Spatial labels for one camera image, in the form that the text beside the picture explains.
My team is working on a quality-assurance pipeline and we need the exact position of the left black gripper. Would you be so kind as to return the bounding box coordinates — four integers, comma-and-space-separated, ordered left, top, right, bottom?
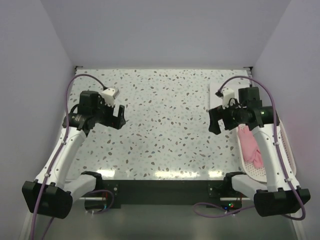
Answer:
92, 97, 126, 129

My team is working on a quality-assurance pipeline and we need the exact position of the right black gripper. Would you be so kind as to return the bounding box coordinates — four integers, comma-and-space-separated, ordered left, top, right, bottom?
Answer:
208, 98, 247, 134

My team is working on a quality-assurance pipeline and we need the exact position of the pink t shirt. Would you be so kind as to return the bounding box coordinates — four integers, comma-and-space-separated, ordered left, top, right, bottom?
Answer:
237, 125, 264, 169

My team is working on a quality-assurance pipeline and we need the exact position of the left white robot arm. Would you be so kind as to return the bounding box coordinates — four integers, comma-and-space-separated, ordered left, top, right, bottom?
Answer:
22, 87, 126, 219

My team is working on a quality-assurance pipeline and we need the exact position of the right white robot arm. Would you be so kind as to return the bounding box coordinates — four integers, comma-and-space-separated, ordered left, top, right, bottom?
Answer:
208, 87, 311, 221

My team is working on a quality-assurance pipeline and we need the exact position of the white folded t shirt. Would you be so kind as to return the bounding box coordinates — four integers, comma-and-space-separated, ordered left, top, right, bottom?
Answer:
209, 82, 241, 109

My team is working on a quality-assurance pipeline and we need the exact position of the white perforated plastic basket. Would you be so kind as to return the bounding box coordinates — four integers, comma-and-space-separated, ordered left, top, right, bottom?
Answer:
236, 121, 299, 190

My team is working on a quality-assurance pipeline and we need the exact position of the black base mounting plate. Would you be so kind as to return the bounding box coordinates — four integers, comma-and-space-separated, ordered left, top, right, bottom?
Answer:
102, 180, 244, 210

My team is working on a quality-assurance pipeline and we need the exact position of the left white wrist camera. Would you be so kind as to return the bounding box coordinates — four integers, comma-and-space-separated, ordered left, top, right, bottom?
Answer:
100, 87, 120, 107

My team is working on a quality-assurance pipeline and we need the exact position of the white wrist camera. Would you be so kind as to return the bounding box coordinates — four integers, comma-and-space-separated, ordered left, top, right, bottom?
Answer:
215, 87, 235, 109
100, 87, 120, 107

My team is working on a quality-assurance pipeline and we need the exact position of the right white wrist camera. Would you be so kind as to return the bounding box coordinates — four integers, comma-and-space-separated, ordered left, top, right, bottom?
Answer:
215, 87, 235, 109

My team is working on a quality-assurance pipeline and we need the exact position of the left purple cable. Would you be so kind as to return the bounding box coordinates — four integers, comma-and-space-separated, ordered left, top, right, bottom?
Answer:
28, 74, 116, 240

